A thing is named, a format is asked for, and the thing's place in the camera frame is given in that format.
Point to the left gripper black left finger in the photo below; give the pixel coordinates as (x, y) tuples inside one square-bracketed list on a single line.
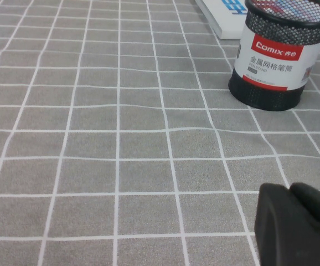
[(284, 235)]

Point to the black mesh pen holder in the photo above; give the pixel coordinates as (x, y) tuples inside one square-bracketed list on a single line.
[(270, 69)]

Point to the grey white-checked tablecloth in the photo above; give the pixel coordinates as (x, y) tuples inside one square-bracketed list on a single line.
[(93, 166)]

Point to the white HEEC book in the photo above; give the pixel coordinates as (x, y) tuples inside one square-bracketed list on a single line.
[(218, 16)]

